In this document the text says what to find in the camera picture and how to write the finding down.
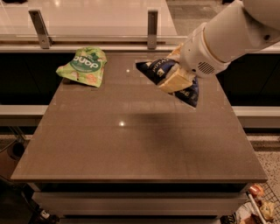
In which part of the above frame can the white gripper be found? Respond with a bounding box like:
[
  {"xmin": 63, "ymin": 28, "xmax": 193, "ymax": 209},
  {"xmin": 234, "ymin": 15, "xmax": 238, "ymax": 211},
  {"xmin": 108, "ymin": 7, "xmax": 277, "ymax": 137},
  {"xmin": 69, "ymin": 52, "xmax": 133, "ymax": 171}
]
[{"xmin": 158, "ymin": 23, "xmax": 229, "ymax": 94}]

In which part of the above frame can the metal railing bracket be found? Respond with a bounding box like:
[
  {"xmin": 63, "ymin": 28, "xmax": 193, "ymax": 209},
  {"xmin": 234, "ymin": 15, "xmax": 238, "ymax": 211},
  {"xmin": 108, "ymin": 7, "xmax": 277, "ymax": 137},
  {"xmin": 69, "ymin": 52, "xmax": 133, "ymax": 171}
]
[
  {"xmin": 147, "ymin": 10, "xmax": 158, "ymax": 50},
  {"xmin": 29, "ymin": 10, "xmax": 53, "ymax": 49}
]

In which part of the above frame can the left metal railing bracket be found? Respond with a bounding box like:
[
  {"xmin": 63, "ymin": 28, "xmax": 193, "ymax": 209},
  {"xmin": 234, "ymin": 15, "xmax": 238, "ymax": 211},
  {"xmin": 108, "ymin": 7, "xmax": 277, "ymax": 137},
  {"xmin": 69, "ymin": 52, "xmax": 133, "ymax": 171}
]
[{"xmin": 29, "ymin": 10, "xmax": 53, "ymax": 49}]

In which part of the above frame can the blue chip bag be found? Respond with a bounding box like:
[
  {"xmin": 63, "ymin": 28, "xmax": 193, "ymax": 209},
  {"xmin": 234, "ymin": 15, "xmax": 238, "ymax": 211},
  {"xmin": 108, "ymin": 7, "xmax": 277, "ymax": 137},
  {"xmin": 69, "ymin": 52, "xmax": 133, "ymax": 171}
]
[{"xmin": 136, "ymin": 58, "xmax": 199, "ymax": 108}]

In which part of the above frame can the middle metal railing bracket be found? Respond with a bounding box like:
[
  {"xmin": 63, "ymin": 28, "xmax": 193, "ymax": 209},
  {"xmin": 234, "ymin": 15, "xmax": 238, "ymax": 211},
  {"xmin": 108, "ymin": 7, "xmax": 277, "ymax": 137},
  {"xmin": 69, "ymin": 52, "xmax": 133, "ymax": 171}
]
[{"xmin": 147, "ymin": 10, "xmax": 158, "ymax": 50}]

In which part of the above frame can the wire basket with snacks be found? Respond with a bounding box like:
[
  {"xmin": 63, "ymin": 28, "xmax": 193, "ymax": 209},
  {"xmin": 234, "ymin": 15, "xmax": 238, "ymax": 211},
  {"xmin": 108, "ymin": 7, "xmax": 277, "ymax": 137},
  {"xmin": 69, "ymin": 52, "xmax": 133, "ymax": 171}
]
[{"xmin": 220, "ymin": 183, "xmax": 280, "ymax": 224}]

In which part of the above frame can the green rice chip bag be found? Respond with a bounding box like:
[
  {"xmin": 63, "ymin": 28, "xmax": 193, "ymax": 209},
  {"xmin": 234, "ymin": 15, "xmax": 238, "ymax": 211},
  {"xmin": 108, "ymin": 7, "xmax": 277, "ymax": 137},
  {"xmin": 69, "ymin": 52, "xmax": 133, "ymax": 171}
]
[{"xmin": 56, "ymin": 47, "xmax": 107, "ymax": 88}]

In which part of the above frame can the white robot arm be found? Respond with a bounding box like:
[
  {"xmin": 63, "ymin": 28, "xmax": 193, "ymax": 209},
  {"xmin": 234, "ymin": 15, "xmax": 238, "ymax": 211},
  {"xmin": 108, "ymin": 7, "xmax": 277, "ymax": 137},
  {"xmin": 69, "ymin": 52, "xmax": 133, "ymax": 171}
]
[{"xmin": 157, "ymin": 0, "xmax": 280, "ymax": 94}]

